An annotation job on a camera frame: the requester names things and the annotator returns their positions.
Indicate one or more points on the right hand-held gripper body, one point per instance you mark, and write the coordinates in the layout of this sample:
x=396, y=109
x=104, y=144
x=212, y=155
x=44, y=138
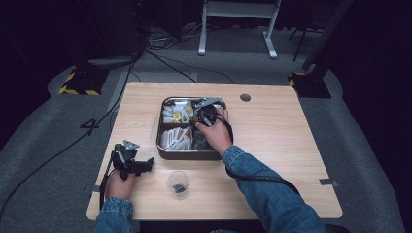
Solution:
x=207, y=113

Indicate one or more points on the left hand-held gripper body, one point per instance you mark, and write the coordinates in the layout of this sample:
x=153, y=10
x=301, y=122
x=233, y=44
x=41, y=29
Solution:
x=128, y=160

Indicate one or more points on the pile of dark packets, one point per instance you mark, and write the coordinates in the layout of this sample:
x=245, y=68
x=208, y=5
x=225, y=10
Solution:
x=202, y=142

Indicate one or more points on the clear plastic cup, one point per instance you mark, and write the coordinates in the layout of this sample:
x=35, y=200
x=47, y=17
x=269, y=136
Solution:
x=178, y=179

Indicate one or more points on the dark divided metal tray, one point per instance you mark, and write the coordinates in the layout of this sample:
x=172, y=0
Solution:
x=188, y=155

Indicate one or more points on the small dark packet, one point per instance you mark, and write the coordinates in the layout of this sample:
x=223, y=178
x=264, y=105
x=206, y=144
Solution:
x=179, y=188

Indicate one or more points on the person's right hand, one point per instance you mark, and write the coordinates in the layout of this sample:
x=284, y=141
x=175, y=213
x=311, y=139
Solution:
x=217, y=136

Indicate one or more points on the person's left hand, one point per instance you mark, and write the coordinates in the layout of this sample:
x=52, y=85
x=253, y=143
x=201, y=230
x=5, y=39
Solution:
x=118, y=187

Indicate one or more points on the pile of white yellow packets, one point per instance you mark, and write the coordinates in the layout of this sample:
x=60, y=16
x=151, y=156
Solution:
x=178, y=113

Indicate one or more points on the pile of white brown packets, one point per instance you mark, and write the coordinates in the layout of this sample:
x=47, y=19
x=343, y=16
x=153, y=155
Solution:
x=176, y=139

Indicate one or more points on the round grey table grommet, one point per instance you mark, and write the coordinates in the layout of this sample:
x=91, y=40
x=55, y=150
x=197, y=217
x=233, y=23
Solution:
x=245, y=97

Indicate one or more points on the grey tape strip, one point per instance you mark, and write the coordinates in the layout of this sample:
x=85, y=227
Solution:
x=328, y=182
x=94, y=189

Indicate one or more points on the black tape floor mark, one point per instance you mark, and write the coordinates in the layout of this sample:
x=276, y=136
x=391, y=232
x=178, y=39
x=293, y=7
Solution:
x=90, y=125

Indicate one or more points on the black yellow striped stand base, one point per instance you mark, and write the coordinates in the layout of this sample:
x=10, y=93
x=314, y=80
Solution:
x=84, y=82
x=311, y=85

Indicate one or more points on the grey slanted stand pole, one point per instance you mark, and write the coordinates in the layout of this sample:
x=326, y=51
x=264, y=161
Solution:
x=327, y=35

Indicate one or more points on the white metal desk frame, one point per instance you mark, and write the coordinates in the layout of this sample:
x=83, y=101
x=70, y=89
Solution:
x=238, y=9

